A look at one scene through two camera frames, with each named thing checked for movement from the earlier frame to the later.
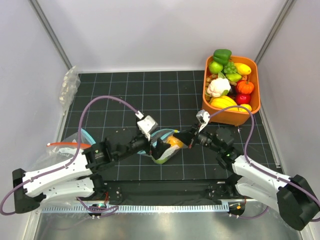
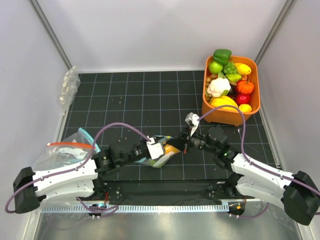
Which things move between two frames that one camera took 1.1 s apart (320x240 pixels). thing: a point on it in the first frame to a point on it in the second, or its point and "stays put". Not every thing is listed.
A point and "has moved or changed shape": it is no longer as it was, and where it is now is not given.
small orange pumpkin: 244,87 stays put
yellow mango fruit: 242,69 stays put
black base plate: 166,190 stays put
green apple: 215,67 stays put
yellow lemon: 246,106 stays put
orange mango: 172,140 has moved or changed shape
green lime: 162,160 to 158,165
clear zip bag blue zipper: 166,136 has moved or changed shape
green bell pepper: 222,55 stays put
